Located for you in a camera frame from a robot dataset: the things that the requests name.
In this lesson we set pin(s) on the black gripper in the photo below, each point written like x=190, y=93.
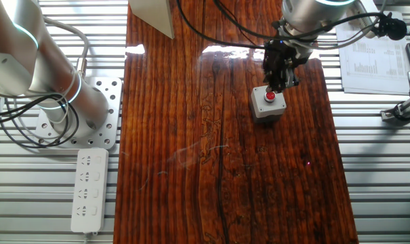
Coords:
x=286, y=51

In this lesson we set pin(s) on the grey push button box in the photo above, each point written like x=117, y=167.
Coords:
x=264, y=110

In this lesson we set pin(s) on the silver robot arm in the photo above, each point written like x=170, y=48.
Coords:
x=18, y=64

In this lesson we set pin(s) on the cream wooden shelf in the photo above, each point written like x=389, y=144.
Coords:
x=154, y=17

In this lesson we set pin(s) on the printed paper sheet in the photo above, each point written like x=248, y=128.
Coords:
x=374, y=67

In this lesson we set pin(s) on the brown wooden board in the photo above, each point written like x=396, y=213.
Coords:
x=191, y=152

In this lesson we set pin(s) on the white power strip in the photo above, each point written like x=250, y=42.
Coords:
x=89, y=189

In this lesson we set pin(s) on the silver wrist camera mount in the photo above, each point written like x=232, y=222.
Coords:
x=365, y=20

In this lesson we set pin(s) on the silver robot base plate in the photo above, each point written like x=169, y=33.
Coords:
x=111, y=101

